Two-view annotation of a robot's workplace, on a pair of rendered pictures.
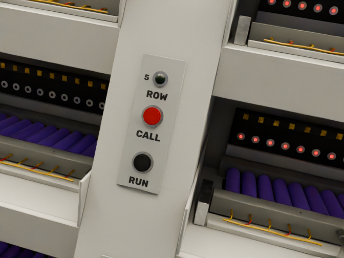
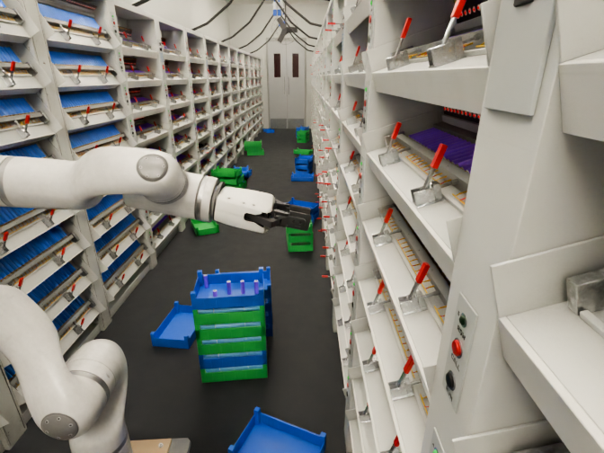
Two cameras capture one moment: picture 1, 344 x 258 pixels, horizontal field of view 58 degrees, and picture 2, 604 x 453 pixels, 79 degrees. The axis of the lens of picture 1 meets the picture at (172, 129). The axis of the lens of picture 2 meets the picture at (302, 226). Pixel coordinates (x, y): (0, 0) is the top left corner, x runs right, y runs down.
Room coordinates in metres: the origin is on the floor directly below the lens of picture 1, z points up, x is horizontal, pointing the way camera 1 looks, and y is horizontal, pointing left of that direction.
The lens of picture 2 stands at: (0.08, -0.26, 1.31)
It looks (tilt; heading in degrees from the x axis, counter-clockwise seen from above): 22 degrees down; 83
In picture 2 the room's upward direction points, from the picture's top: straight up
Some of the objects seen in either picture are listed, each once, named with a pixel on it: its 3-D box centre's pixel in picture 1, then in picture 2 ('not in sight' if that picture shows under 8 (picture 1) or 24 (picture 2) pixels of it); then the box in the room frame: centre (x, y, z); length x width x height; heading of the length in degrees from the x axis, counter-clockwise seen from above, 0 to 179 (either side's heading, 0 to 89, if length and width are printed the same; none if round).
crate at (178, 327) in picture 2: not in sight; (182, 323); (-0.36, 1.49, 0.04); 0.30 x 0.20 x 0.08; 76
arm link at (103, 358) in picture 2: not in sight; (96, 395); (-0.32, 0.46, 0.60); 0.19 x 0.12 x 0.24; 87
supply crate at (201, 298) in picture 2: not in sight; (229, 287); (-0.05, 1.18, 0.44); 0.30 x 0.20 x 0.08; 179
